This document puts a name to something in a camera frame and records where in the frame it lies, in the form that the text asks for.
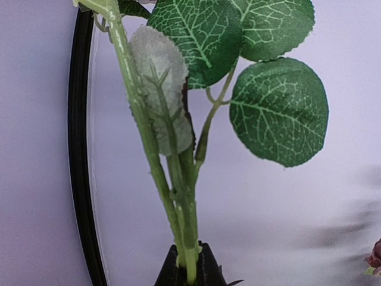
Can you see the black left corner post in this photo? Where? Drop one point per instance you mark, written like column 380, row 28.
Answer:
column 77, row 146

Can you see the white rose flower stem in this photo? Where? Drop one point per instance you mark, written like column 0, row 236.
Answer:
column 183, row 60

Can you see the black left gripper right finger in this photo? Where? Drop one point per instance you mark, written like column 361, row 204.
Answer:
column 208, row 270

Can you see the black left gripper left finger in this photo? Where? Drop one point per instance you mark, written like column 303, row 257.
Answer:
column 171, row 274

